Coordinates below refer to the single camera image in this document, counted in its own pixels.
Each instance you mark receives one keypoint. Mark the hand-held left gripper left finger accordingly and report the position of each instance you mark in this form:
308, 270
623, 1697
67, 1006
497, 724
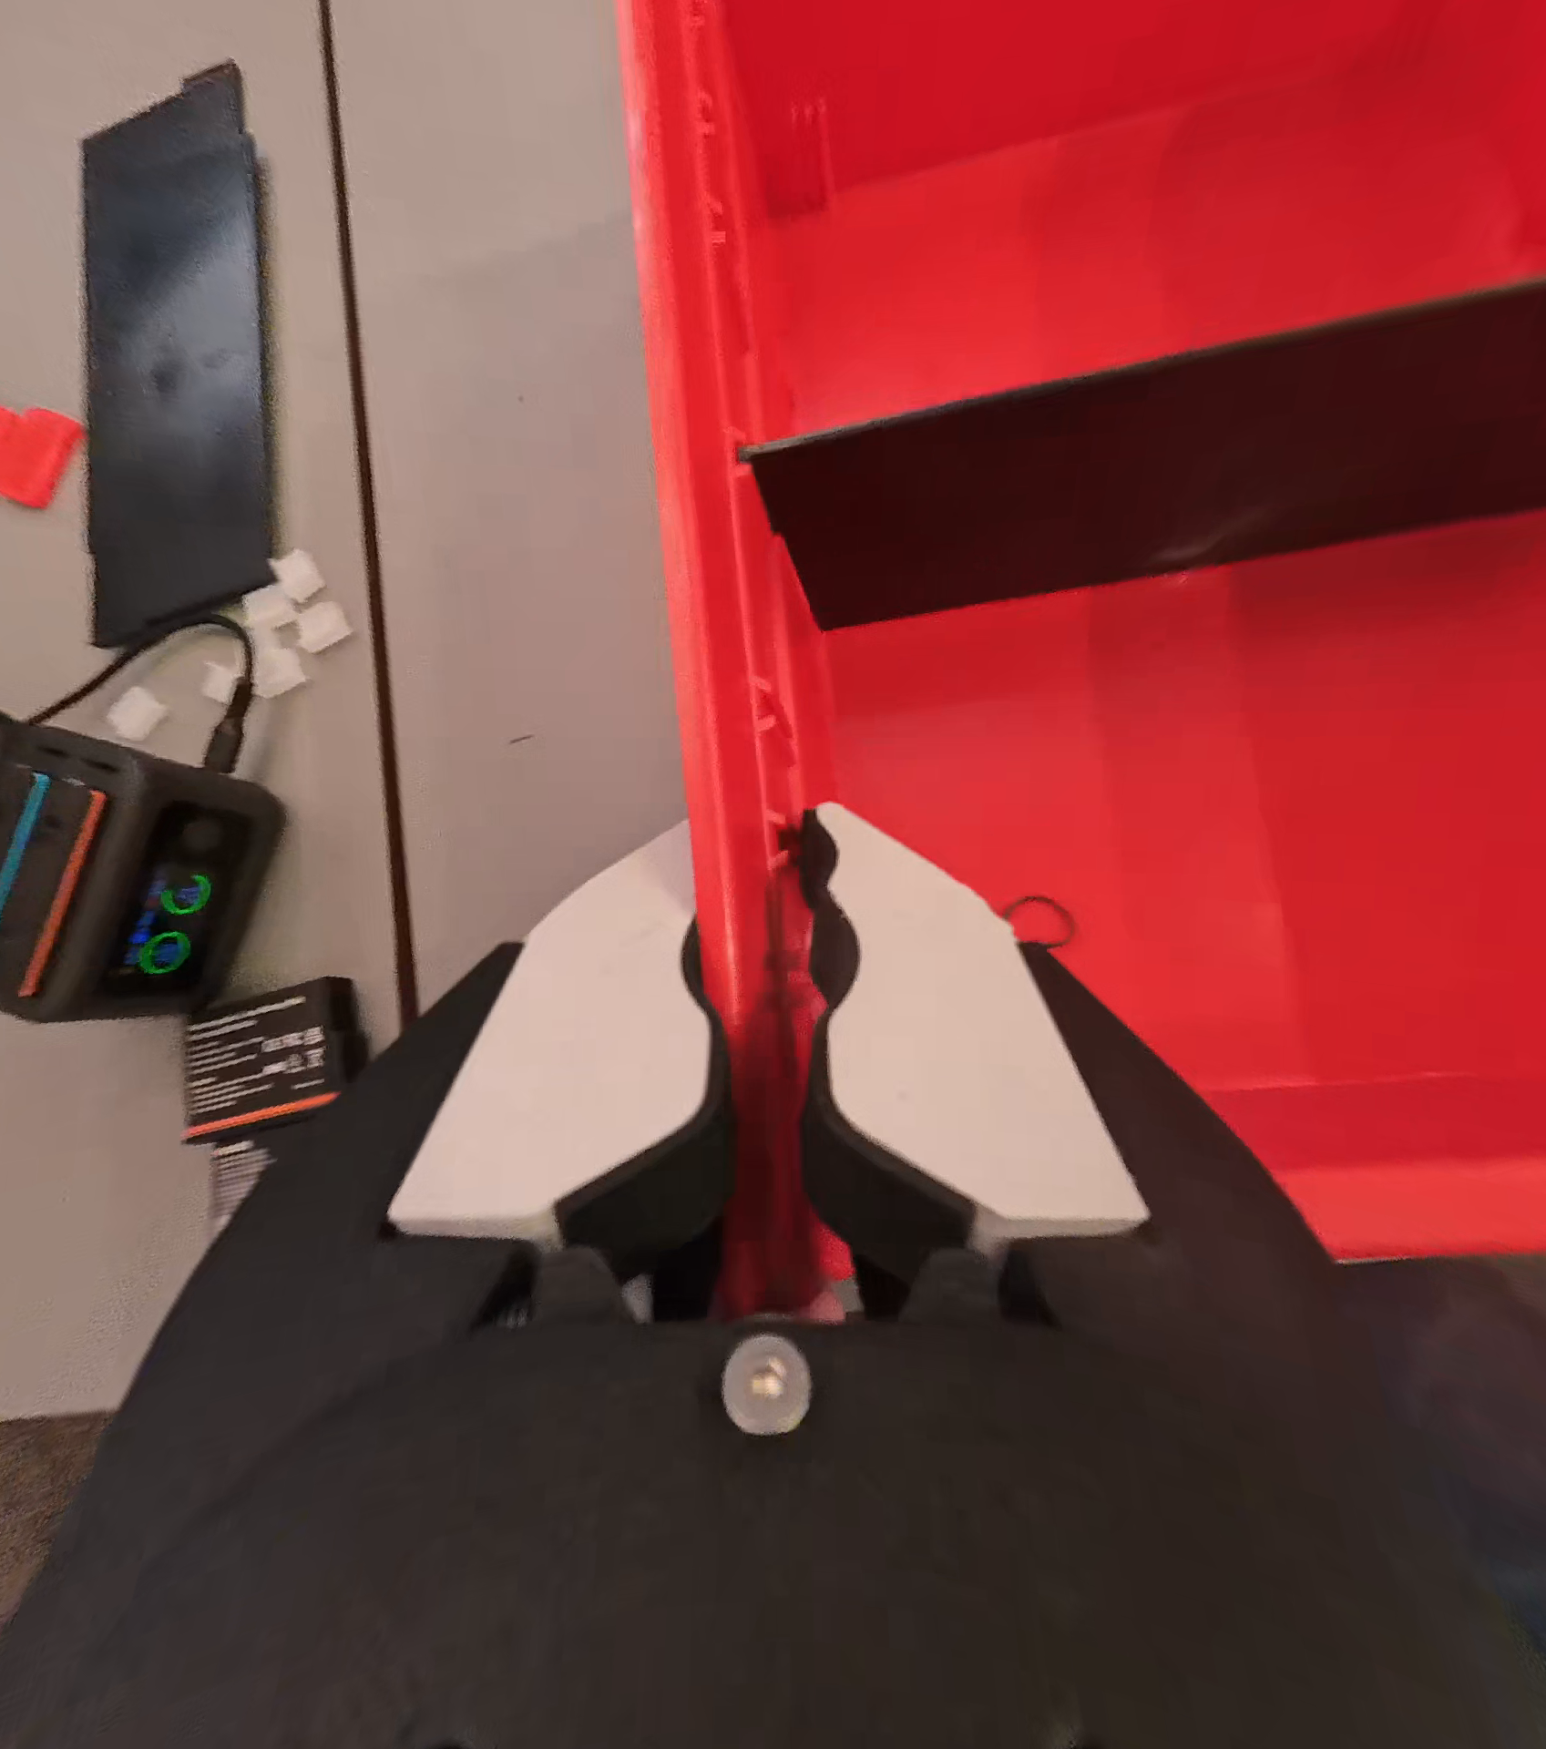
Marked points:
568, 1066

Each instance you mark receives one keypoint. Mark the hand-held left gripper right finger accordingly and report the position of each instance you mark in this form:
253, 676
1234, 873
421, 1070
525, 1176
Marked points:
978, 1079

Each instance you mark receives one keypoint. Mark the red plastic bin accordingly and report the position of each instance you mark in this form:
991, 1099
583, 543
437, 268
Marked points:
1265, 820

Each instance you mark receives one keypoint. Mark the black thread loop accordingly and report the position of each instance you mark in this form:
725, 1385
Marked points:
1040, 922

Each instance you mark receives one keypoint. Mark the cluster of white plastic clips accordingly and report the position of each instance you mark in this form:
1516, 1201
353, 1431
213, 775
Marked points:
295, 622

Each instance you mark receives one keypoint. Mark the black battery charger case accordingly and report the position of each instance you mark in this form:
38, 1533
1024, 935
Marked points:
63, 875

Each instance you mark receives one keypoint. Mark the red plastic clip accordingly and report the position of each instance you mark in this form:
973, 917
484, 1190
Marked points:
9, 451

